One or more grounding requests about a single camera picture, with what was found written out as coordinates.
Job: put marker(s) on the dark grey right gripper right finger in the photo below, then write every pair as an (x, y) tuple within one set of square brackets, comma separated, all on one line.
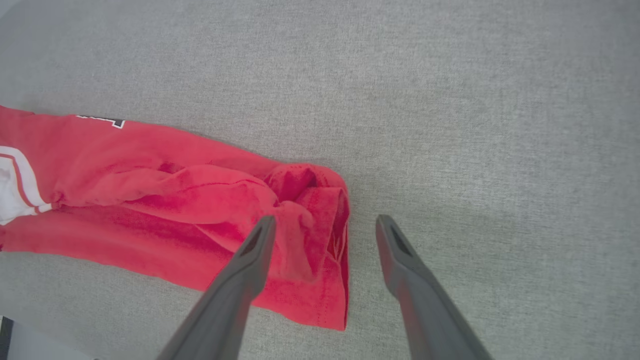
[(425, 310)]

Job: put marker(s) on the red and white jersey shirt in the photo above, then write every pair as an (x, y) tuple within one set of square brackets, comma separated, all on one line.
[(125, 200)]

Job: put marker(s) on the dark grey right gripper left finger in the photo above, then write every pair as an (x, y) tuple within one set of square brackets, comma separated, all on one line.
[(225, 295)]

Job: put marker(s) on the black edged object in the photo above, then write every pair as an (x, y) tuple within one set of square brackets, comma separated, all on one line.
[(5, 340)]

